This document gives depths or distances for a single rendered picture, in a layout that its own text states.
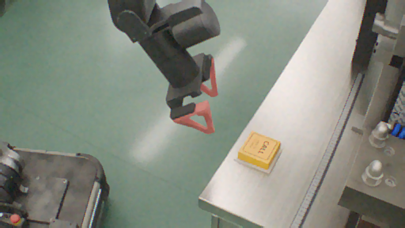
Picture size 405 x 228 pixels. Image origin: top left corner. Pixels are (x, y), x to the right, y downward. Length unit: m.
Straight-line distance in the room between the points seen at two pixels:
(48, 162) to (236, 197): 1.16
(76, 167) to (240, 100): 1.03
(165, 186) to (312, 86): 1.07
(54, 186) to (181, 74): 1.13
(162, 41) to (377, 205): 0.45
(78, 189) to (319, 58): 1.06
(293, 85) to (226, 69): 1.50
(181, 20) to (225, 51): 2.05
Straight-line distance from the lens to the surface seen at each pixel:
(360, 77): 1.15
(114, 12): 0.63
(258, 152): 0.87
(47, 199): 1.70
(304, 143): 0.93
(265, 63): 2.61
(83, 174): 1.75
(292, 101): 1.02
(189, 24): 0.63
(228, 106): 2.29
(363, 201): 0.73
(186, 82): 0.69
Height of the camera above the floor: 1.58
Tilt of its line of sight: 45 degrees down
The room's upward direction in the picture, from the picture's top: straight up
